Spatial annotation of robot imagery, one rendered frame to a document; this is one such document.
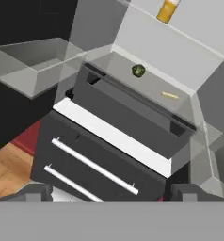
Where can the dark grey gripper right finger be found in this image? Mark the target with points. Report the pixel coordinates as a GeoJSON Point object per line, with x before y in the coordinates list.
{"type": "Point", "coordinates": [183, 189]}

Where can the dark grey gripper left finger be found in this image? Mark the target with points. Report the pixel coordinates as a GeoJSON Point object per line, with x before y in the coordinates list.
{"type": "Point", "coordinates": [38, 190]}

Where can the clear fridge door bin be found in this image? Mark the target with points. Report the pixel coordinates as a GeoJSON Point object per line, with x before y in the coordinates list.
{"type": "Point", "coordinates": [216, 169]}
{"type": "Point", "coordinates": [29, 78]}

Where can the dark fridge crisper drawer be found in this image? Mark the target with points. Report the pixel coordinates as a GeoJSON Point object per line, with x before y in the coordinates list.
{"type": "Point", "coordinates": [129, 116]}

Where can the open dark grey fridge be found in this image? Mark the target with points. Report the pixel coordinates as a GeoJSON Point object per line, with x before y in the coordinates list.
{"type": "Point", "coordinates": [167, 59]}

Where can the dark freezer drawer front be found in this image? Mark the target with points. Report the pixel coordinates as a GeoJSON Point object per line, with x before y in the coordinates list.
{"type": "Point", "coordinates": [70, 138]}

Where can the pale yellow stick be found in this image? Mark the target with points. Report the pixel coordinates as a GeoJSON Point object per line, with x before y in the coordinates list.
{"type": "Point", "coordinates": [169, 95]}

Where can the green round vegetable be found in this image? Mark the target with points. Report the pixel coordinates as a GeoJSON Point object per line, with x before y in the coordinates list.
{"type": "Point", "coordinates": [138, 71]}

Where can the orange juice bottle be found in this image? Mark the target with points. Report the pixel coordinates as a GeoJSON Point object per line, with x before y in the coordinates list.
{"type": "Point", "coordinates": [167, 11]}

